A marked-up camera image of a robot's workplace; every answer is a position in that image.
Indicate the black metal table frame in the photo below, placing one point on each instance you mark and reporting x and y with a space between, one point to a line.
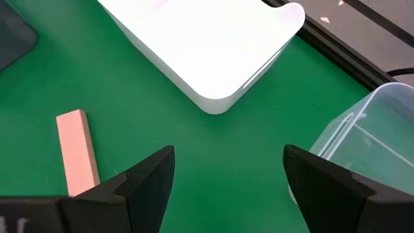
339 51

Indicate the dark smoked plastic bin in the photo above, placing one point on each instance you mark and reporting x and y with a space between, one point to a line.
13 39

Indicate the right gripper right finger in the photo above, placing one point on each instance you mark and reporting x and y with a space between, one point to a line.
339 204

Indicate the clear plastic bin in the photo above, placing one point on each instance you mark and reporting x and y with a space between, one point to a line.
381 129

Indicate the green table mat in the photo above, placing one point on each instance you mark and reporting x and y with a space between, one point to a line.
210 155

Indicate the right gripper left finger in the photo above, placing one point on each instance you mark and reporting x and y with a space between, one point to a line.
136 200

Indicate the long peach wooden block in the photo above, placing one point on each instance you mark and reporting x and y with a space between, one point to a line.
76 149

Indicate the white plastic bin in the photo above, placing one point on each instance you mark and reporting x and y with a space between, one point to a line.
207 45

